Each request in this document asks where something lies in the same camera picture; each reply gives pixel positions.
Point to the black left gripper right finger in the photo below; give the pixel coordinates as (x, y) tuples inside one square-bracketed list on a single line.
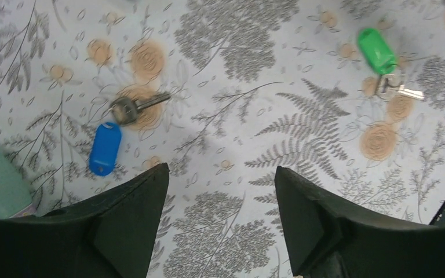
[(329, 236)]

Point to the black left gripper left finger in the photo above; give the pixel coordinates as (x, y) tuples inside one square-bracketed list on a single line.
[(109, 235)]

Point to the blue tag key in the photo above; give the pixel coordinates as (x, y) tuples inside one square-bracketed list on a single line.
[(125, 111)]

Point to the floral table mat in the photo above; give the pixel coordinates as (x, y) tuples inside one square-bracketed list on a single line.
[(254, 85)]

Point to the green tag key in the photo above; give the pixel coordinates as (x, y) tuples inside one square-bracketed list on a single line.
[(382, 60)]

